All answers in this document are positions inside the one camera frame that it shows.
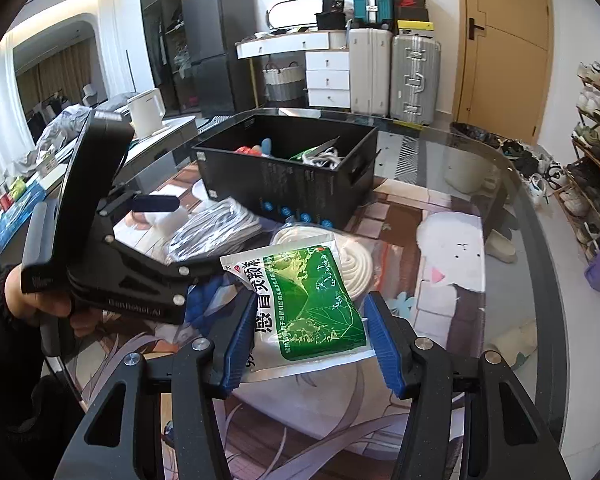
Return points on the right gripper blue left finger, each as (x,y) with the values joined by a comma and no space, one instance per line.
(238,348)

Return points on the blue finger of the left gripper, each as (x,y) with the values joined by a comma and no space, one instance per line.
(140,203)

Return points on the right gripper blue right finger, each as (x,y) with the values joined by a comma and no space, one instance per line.
(391,348)

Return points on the green white packet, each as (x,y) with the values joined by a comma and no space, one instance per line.
(306,320)

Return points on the red white packet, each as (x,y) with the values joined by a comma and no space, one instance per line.
(246,150)

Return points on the white plush toy blue ear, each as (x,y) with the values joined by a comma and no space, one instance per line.
(266,147)

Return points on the left hand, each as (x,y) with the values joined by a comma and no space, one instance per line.
(57,304)

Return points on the white foam block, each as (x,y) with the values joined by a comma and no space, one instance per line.
(166,222)

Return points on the white electric kettle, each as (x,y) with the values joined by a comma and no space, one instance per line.
(147,111)

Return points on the black storage box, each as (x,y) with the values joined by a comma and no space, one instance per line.
(320,169)

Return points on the woven laundry basket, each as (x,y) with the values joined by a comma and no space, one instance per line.
(284,84)

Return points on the black refrigerator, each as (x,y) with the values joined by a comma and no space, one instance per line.
(213,28)

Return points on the white drawer desk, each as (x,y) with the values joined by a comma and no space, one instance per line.
(323,54)

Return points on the shoe rack with shoes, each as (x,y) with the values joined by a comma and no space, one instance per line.
(576,185)

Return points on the black bag on desk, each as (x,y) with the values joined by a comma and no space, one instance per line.
(332,15)

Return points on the white suitcase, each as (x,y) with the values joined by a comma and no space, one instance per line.
(370,58)

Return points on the silver suitcase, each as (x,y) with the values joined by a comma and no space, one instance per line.
(415,72)

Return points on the stacked shoe boxes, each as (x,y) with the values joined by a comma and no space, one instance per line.
(412,18)

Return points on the wooden door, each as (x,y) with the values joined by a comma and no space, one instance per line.
(504,62)

